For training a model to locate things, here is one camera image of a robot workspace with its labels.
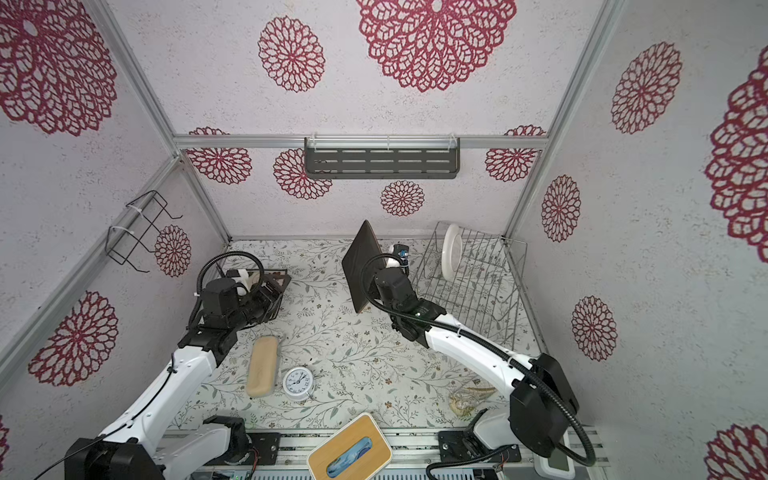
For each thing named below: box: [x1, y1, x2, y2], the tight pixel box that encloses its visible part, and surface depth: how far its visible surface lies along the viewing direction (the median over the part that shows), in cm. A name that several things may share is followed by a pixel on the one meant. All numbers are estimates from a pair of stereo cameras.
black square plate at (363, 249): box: [342, 220, 384, 314], surface depth 91 cm
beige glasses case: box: [246, 336, 279, 398], surface depth 85 cm
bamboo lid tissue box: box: [307, 413, 393, 480], surface depth 71 cm
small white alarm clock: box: [282, 366, 314, 401], surface depth 83 cm
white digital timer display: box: [532, 438, 576, 480], surface depth 69 cm
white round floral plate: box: [441, 224, 464, 282], surface depth 99 cm
